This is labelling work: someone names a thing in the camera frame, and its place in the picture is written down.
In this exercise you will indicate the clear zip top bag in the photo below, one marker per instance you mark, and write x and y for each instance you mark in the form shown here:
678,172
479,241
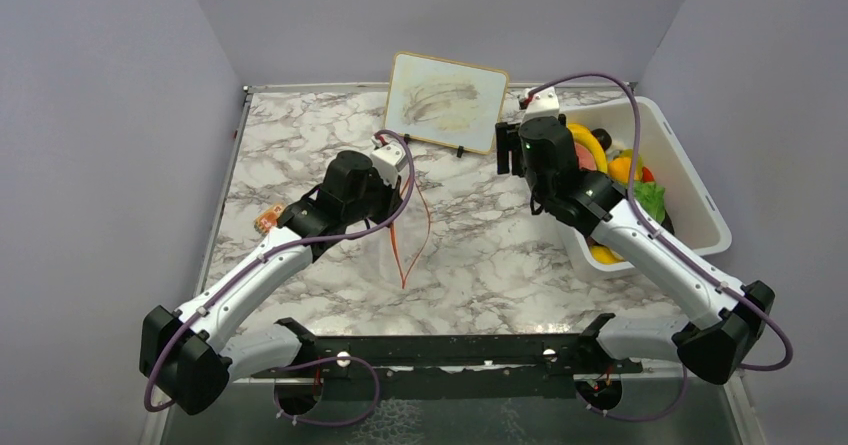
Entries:
401,246

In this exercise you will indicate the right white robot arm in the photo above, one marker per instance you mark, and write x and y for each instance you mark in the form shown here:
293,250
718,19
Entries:
721,318

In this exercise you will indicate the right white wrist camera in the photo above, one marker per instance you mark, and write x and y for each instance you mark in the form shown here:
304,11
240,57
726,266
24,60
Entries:
544,103

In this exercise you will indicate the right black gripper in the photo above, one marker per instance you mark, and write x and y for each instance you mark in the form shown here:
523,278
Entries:
510,144

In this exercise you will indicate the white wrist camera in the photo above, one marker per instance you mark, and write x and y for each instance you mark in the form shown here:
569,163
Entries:
544,103
390,161

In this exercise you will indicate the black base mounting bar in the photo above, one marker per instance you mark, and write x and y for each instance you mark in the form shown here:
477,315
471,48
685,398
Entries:
436,367

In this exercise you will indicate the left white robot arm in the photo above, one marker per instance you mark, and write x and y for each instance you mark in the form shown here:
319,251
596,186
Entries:
191,353

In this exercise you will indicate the small whiteboard with wood frame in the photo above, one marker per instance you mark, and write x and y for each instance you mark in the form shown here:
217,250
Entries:
445,102

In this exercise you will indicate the green lettuce head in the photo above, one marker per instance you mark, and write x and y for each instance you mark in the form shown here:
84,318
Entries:
651,197

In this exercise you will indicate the dark eggplant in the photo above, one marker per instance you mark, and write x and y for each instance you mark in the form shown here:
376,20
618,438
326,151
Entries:
603,137

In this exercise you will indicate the red chili pepper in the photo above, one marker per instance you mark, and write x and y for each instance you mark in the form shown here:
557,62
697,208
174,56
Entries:
647,176

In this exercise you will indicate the white plastic bin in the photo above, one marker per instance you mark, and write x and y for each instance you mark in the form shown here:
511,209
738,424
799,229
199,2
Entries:
694,215

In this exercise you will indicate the yellow bell pepper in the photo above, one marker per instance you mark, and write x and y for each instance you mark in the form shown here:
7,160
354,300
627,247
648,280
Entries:
620,167

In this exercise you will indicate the yellow banana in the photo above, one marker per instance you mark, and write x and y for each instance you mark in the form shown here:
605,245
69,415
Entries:
582,135

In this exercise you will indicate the watermelon slice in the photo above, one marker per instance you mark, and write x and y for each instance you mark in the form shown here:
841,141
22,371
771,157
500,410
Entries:
585,157

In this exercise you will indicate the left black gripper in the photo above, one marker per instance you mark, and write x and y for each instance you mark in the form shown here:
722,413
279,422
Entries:
393,197

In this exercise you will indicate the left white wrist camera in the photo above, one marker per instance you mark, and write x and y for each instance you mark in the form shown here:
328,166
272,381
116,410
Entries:
390,161

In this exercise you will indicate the orange snack packet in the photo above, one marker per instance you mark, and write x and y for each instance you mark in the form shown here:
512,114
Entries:
268,219

